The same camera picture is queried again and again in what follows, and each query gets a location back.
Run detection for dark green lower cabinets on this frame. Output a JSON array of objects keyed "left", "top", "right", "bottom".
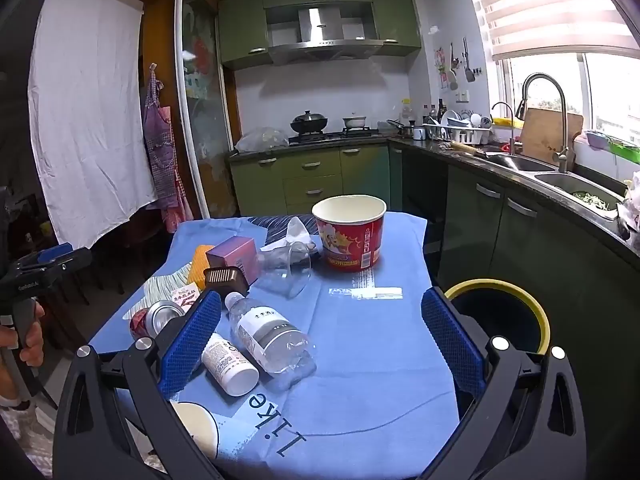
[{"left": 400, "top": 147, "right": 640, "bottom": 480}]

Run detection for black wok with lid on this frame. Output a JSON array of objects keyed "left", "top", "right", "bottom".
[{"left": 290, "top": 109, "right": 329, "bottom": 135}]

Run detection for frosted glass sliding door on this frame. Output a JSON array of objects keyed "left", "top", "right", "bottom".
[{"left": 174, "top": 0, "right": 240, "bottom": 221}]

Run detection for clear plastic bag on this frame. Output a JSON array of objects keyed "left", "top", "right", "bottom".
[{"left": 235, "top": 126, "right": 290, "bottom": 155}]

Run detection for hanging ladle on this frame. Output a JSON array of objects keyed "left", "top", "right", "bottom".
[{"left": 447, "top": 42, "right": 460, "bottom": 91}]

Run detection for striped window blind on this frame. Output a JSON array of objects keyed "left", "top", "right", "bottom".
[{"left": 472, "top": 0, "right": 640, "bottom": 61}]

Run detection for clear plastic water bottle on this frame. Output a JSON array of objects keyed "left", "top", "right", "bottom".
[{"left": 224, "top": 291, "right": 318, "bottom": 376}]

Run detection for brown plastic tray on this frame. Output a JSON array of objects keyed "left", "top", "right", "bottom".
[{"left": 202, "top": 266, "right": 250, "bottom": 297}]

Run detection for white red printed packet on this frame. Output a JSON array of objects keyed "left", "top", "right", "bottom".
[{"left": 167, "top": 282, "right": 201, "bottom": 311}]

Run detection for plastic bag with basket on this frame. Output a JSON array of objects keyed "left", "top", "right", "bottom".
[{"left": 619, "top": 170, "right": 640, "bottom": 233}]

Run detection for person's left hand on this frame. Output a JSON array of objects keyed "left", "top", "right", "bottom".
[{"left": 0, "top": 302, "right": 47, "bottom": 368}]

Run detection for white tissue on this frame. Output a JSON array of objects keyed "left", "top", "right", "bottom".
[{"left": 260, "top": 217, "right": 321, "bottom": 256}]

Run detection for black gas stove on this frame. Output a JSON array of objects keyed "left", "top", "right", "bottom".
[{"left": 287, "top": 127, "right": 381, "bottom": 147}]

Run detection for hanging black spatula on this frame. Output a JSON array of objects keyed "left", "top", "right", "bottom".
[{"left": 462, "top": 37, "right": 476, "bottom": 83}]

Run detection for steel double sink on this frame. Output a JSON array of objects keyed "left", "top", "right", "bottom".
[{"left": 487, "top": 152, "right": 626, "bottom": 221}]

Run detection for purple plastic basket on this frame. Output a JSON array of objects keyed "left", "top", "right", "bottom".
[{"left": 582, "top": 130, "right": 613, "bottom": 151}]

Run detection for green plastic basket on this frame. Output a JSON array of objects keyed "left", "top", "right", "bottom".
[{"left": 607, "top": 137, "right": 640, "bottom": 163}]

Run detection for light green lower cabinets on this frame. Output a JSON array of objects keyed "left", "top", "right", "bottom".
[{"left": 229, "top": 142, "right": 403, "bottom": 217}]

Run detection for black yellow-rimmed trash bin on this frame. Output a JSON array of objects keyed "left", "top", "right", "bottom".
[{"left": 442, "top": 278, "right": 552, "bottom": 361}]

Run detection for purple cardboard box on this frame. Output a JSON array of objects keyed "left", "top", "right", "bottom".
[{"left": 205, "top": 236, "right": 261, "bottom": 286}]

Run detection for white pill bottle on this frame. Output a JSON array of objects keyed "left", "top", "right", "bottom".
[{"left": 201, "top": 332, "right": 261, "bottom": 397}]

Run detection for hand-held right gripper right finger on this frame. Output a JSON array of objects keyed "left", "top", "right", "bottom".
[{"left": 420, "top": 287, "right": 587, "bottom": 480}]

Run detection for small steel faucet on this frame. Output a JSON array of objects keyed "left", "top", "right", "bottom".
[{"left": 491, "top": 101, "right": 517, "bottom": 155}]

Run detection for green upper cabinets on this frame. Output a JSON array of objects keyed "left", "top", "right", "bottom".
[{"left": 216, "top": 0, "right": 423, "bottom": 71}]

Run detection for white dish rack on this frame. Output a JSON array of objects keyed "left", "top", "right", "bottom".
[{"left": 422, "top": 122, "right": 493, "bottom": 145}]

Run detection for white hanging sheet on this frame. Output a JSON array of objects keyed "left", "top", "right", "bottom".
[{"left": 27, "top": 0, "right": 158, "bottom": 251}]

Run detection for wooden rolling pin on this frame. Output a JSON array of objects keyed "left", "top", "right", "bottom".
[{"left": 440, "top": 141, "right": 488, "bottom": 158}]

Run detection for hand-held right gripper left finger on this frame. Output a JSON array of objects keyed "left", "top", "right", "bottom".
[{"left": 52, "top": 289, "right": 223, "bottom": 480}]

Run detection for red paper noodle bowl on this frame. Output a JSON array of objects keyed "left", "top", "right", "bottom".
[{"left": 311, "top": 194, "right": 388, "bottom": 273}]

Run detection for steel range hood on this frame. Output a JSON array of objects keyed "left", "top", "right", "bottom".
[{"left": 267, "top": 6, "right": 385, "bottom": 65}]

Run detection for purple plaid apron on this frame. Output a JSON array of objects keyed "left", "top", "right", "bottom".
[{"left": 141, "top": 62, "right": 193, "bottom": 233}]

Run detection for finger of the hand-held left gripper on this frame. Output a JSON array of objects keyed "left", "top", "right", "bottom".
[
  {"left": 30, "top": 248, "right": 94, "bottom": 288},
  {"left": 17, "top": 242, "right": 76, "bottom": 273}
]

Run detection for grey white patterned cushion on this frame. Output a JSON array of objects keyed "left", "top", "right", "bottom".
[{"left": 0, "top": 402, "right": 56, "bottom": 478}]

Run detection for red soda can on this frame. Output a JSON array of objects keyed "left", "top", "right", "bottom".
[{"left": 129, "top": 300, "right": 188, "bottom": 342}]

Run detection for tall steel faucet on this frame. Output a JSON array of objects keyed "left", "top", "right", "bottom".
[{"left": 516, "top": 72, "right": 571, "bottom": 174}]

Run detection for clear plastic cup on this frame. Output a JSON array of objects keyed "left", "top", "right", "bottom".
[{"left": 256, "top": 241, "right": 313, "bottom": 301}]

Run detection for wooden cutting board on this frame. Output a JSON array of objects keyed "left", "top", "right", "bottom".
[{"left": 520, "top": 107, "right": 584, "bottom": 166}]

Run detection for blue printed tablecloth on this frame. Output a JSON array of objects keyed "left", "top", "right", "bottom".
[{"left": 89, "top": 210, "right": 461, "bottom": 480}]

